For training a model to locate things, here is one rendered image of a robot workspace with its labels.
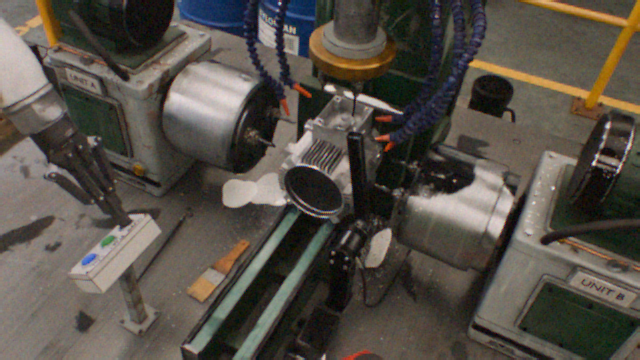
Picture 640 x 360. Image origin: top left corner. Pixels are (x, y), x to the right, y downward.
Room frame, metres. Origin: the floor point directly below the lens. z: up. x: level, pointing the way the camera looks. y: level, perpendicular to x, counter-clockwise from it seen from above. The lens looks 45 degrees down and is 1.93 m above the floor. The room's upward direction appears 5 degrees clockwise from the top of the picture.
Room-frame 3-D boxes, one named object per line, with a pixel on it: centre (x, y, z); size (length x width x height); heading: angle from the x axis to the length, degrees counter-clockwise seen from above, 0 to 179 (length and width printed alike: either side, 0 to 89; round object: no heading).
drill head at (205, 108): (1.11, 0.30, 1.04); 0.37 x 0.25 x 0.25; 67
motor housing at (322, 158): (0.97, -0.03, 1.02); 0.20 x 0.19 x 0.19; 157
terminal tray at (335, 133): (1.01, -0.04, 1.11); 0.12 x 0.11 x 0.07; 157
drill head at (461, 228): (0.84, -0.33, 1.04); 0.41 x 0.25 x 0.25; 67
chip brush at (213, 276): (0.79, 0.22, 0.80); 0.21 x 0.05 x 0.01; 152
